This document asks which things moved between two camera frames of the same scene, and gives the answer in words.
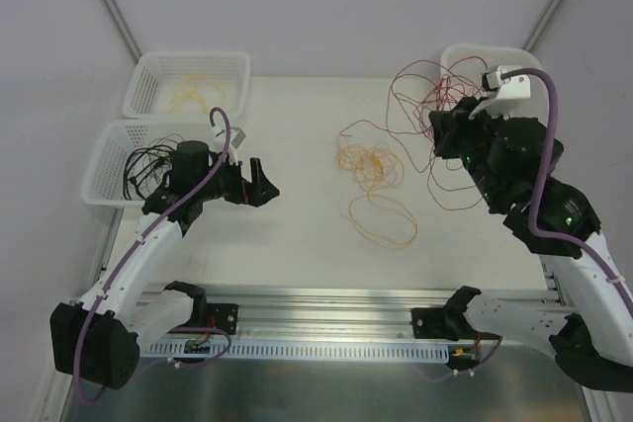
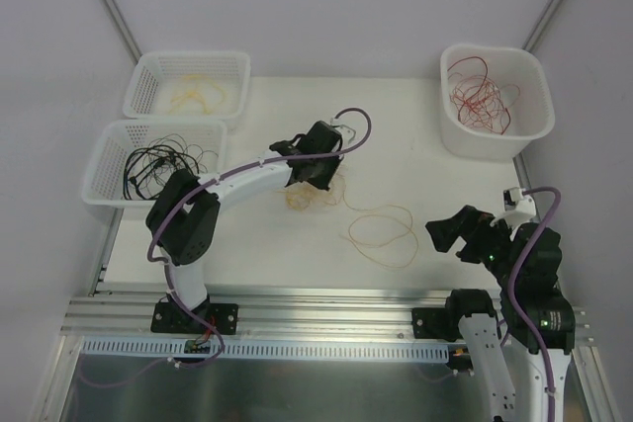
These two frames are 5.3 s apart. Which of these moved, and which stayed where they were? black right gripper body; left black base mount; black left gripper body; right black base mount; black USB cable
Moved: black right gripper body; black left gripper body
Stayed: black USB cable; right black base mount; left black base mount
